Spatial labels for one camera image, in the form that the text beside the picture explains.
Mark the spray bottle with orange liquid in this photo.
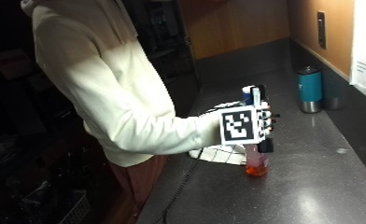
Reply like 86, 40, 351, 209
240, 84, 272, 177

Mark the white marker cube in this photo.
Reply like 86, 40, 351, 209
218, 105, 266, 147

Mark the teal steel tumbler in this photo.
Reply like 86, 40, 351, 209
297, 65, 325, 114

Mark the white checkered cloth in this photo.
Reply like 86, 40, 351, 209
188, 100, 250, 166

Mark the the person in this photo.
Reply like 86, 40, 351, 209
19, 0, 224, 218

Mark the dark wall outlet plate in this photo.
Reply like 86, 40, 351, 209
317, 10, 329, 50

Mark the wire basket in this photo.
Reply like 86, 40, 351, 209
55, 189, 91, 224

